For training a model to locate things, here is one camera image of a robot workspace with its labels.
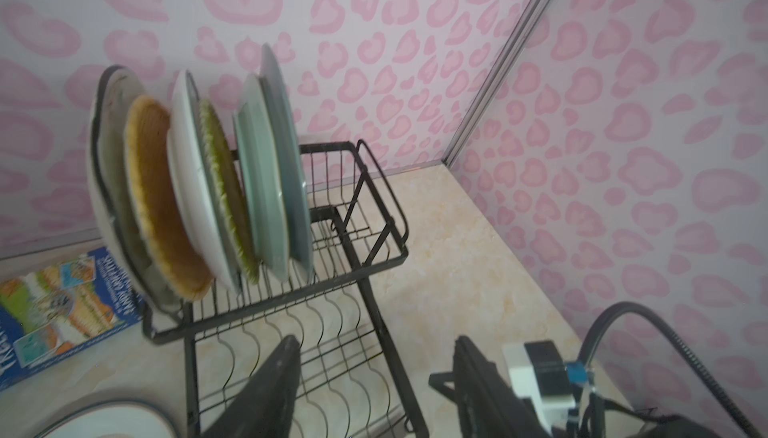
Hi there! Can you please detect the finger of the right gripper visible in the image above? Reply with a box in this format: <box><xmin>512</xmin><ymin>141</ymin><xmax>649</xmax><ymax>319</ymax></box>
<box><xmin>428</xmin><ymin>371</ymin><xmax>458</xmax><ymax>405</ymax></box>

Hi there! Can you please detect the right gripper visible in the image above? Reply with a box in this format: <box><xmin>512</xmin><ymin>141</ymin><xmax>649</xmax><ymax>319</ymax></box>
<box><xmin>563</xmin><ymin>392</ymin><xmax>727</xmax><ymax>438</ymax></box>

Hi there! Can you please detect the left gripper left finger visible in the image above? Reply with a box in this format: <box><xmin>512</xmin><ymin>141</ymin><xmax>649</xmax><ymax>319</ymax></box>
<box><xmin>202</xmin><ymin>335</ymin><xmax>301</xmax><ymax>438</ymax></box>

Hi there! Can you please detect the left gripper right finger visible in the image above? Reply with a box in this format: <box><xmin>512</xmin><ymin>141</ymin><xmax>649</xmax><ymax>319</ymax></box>
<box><xmin>452</xmin><ymin>335</ymin><xmax>549</xmax><ymax>438</ymax></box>

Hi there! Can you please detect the white plate orange sunburst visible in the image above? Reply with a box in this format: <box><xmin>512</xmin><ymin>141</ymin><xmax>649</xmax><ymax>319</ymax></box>
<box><xmin>36</xmin><ymin>399</ymin><xmax>181</xmax><ymax>438</ymax></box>

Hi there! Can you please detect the grey blue plate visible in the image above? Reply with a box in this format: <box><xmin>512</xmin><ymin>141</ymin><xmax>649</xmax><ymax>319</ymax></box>
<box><xmin>260</xmin><ymin>44</ymin><xmax>313</xmax><ymax>284</ymax></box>

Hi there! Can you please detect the orange woven bamboo plate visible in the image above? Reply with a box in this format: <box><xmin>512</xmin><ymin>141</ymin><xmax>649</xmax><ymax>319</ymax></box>
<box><xmin>123</xmin><ymin>94</ymin><xmax>214</xmax><ymax>301</ymax></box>

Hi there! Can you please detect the white plate green rim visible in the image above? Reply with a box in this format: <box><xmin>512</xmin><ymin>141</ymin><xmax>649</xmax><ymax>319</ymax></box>
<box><xmin>167</xmin><ymin>69</ymin><xmax>242</xmax><ymax>293</ymax></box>

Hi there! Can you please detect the mint green flower plate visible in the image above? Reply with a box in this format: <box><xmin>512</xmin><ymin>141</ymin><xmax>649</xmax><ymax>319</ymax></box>
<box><xmin>233</xmin><ymin>74</ymin><xmax>290</xmax><ymax>282</ymax></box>

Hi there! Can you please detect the yellow green woven plate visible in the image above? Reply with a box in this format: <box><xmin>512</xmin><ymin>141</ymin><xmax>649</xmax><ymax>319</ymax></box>
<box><xmin>198</xmin><ymin>98</ymin><xmax>261</xmax><ymax>284</ymax></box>

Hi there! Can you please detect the cream floral plate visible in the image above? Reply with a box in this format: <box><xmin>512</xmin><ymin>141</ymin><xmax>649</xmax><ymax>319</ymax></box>
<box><xmin>86</xmin><ymin>65</ymin><xmax>182</xmax><ymax>314</ymax></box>

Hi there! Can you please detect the blue treehouse book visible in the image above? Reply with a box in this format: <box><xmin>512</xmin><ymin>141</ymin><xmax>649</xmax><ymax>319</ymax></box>
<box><xmin>1</xmin><ymin>247</ymin><xmax>142</xmax><ymax>390</ymax></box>

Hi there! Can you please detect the black wire dish rack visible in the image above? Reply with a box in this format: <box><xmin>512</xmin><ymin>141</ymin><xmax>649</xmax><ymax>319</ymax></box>
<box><xmin>140</xmin><ymin>140</ymin><xmax>429</xmax><ymax>437</ymax></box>

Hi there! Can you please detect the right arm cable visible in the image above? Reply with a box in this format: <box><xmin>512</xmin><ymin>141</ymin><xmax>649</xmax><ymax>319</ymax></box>
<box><xmin>577</xmin><ymin>301</ymin><xmax>766</xmax><ymax>438</ymax></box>

